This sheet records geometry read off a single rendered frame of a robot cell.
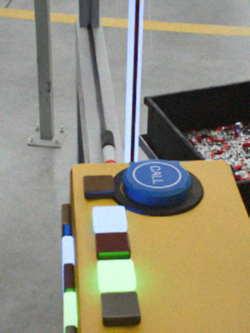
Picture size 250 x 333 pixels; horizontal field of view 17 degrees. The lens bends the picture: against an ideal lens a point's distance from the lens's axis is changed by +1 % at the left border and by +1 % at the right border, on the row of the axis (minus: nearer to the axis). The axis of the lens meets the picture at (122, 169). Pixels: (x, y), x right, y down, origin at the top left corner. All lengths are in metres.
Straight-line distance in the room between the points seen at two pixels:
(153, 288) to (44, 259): 1.76
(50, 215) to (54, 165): 0.27
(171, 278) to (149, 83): 2.66
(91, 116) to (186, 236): 0.58
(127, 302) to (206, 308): 0.04
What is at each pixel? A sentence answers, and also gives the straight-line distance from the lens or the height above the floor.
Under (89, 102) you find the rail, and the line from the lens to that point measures 1.04.
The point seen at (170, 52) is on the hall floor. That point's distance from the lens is 3.33.
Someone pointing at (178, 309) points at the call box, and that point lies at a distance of 0.40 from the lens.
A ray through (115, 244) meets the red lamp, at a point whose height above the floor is 1.08.
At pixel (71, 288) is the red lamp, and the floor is 1.06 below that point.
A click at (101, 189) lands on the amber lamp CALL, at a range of 0.47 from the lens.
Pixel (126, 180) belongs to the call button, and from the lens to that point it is 0.47.
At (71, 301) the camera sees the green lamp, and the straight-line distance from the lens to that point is 0.43.
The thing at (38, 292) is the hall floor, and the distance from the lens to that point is 2.07.
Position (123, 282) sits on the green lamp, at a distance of 0.41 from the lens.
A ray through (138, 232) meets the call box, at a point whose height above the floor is 1.07.
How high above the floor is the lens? 1.34
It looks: 32 degrees down
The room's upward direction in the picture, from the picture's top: 1 degrees clockwise
